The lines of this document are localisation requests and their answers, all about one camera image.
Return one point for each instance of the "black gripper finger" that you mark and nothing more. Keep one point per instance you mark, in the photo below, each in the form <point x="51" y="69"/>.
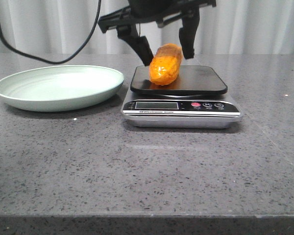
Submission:
<point x="139" y="44"/>
<point x="187" y="33"/>

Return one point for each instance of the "white pleated curtain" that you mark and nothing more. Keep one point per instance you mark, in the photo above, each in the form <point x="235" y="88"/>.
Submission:
<point x="48" y="27"/>

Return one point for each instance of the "pale green round plate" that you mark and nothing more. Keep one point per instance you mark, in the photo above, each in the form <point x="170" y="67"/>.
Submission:
<point x="60" y="88"/>

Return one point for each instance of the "black silver kitchen scale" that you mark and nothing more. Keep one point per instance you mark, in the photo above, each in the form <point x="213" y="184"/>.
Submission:
<point x="198" y="98"/>

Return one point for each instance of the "orange corn cob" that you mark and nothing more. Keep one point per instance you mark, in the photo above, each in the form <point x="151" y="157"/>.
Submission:
<point x="164" y="67"/>

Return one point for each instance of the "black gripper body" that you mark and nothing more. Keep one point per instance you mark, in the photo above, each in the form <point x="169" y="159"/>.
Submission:
<point x="163" y="12"/>

